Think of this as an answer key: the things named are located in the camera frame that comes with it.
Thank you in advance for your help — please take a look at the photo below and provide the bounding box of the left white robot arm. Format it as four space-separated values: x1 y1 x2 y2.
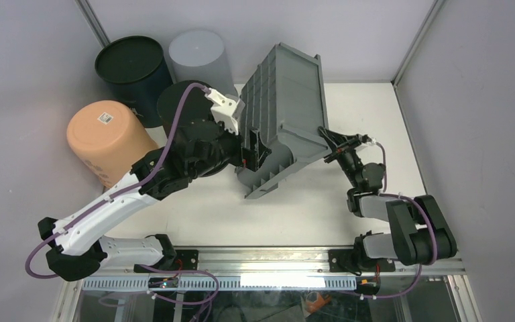
38 119 271 281

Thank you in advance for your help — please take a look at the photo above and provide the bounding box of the orange object under table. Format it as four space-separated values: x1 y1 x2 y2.
302 291 332 314

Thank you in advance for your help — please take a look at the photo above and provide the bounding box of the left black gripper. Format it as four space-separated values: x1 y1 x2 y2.
190 113 272 180

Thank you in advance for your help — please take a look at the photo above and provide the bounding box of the small green circuit board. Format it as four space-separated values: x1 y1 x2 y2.
148 278 180 288

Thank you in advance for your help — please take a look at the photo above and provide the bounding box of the white slotted cable duct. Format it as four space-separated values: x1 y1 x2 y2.
82 273 356 292

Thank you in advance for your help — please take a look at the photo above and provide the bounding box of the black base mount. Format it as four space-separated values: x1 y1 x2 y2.
133 234 199 273
327 231 396 276

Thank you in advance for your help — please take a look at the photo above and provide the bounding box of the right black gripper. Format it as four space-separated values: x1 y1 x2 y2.
313 127 363 191

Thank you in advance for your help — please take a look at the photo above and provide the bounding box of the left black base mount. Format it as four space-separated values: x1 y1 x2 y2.
133 234 199 273

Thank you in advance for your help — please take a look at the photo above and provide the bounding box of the dark blue cylindrical container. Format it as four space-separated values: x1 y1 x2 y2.
95 36 173 128

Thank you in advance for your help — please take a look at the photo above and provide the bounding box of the orange plastic bucket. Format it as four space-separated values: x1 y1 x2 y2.
66 100 158 189

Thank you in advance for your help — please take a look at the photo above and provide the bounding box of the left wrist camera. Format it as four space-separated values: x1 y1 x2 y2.
205 88 245 135

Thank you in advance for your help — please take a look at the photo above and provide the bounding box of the grey storage crate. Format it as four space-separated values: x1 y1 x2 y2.
235 43 330 199

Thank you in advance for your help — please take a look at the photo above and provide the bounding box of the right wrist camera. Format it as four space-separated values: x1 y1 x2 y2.
361 135 380 146

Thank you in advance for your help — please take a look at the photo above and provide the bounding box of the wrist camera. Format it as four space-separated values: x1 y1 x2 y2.
205 88 245 135
361 135 380 146

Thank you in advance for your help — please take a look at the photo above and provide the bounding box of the black cylindrical bin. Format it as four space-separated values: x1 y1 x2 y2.
156 80 219 139

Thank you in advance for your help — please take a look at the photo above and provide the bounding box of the aluminium frame rail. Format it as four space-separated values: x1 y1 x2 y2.
91 246 466 277

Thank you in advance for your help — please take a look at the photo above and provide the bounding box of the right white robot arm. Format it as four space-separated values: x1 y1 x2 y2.
318 127 458 272

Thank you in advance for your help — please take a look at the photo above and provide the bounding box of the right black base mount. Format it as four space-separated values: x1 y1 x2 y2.
327 231 396 276

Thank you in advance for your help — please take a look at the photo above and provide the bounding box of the grey plastic bucket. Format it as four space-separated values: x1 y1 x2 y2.
168 30 238 96

